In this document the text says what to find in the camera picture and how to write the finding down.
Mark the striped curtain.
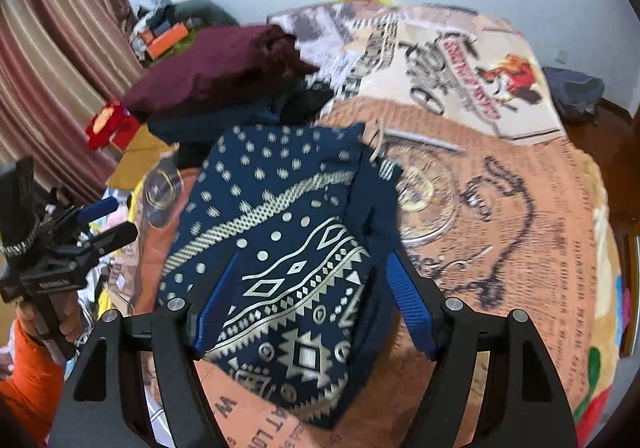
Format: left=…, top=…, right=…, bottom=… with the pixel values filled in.
left=0, top=0, right=146, bottom=204

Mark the maroon folded garment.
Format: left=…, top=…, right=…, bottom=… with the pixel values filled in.
left=121, top=24, right=321, bottom=124

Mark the red toy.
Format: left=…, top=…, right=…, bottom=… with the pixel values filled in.
left=84, top=100, right=141, bottom=151

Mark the navy patterned hoodie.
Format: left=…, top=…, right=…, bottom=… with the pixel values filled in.
left=155, top=120, right=406, bottom=431

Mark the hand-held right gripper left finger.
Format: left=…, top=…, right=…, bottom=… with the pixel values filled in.
left=47, top=253, right=242, bottom=448

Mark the pile of assorted clothes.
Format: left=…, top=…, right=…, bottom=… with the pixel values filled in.
left=130, top=0, right=241, bottom=64

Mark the person's left hand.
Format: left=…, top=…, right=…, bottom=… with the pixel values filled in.
left=17, top=295, right=88, bottom=359

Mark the printed blanket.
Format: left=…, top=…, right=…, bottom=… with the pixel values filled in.
left=107, top=0, right=626, bottom=448

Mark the dark navy folded garment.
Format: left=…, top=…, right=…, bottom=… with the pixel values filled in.
left=146, top=100, right=281, bottom=146

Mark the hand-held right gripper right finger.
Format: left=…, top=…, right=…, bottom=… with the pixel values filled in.
left=385, top=248, right=578, bottom=448

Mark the dark grey bag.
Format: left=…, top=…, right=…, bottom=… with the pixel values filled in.
left=542, top=65, right=606, bottom=126

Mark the person's left forearm orange sleeve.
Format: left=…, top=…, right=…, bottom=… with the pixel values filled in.
left=0, top=318, right=68, bottom=444

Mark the orange box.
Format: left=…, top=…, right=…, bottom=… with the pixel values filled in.
left=147, top=23, right=191, bottom=59

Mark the assorted colourful clutter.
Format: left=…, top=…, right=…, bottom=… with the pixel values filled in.
left=85, top=193, right=138, bottom=309

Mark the mustard yellow cloth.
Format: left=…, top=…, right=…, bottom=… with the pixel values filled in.
left=107, top=125, right=181, bottom=189

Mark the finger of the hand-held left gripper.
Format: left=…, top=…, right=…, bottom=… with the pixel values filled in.
left=75, top=198, right=121, bottom=225
left=87, top=223, right=139, bottom=254

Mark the black cloth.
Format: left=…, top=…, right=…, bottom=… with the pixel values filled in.
left=280, top=78, right=336, bottom=124

